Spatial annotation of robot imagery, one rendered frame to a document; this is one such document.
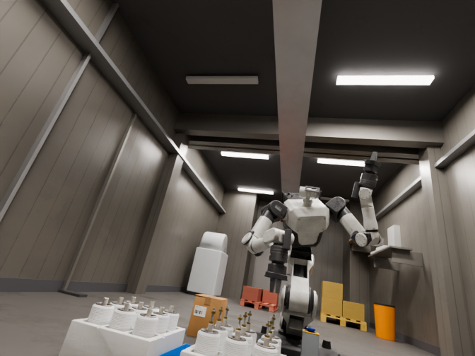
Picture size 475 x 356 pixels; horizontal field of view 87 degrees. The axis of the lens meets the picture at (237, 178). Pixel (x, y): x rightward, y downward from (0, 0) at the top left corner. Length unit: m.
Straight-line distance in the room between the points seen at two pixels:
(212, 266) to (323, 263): 4.26
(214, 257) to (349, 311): 3.24
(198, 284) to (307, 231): 5.06
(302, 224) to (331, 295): 5.12
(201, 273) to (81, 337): 5.22
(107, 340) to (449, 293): 4.08
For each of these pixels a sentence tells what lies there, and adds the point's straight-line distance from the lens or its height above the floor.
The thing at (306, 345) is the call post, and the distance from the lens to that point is 1.33.
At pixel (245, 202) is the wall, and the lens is 8.82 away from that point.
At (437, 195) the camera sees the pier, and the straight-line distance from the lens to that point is 4.86.
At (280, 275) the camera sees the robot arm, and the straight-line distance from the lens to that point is 1.27.
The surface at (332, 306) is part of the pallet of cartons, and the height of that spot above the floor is 0.33.
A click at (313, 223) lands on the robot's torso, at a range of 1.65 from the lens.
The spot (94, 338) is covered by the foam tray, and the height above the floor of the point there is 0.14.
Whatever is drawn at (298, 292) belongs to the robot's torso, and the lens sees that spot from 1.58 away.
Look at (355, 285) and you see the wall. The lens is 8.34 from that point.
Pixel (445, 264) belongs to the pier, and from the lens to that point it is 4.59.
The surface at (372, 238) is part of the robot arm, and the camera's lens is 1.63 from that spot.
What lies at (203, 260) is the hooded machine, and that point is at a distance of 6.51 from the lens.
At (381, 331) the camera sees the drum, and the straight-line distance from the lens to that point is 5.88.
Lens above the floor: 0.46
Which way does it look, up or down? 22 degrees up
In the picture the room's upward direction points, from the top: 11 degrees clockwise
